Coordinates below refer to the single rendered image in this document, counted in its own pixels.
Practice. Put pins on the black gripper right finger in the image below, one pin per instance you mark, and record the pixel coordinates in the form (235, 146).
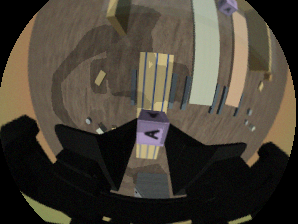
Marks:
(188, 158)

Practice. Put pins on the purple letter cube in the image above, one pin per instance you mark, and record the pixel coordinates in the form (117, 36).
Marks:
(152, 127)

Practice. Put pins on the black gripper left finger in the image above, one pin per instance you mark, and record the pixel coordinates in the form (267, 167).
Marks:
(111, 150)

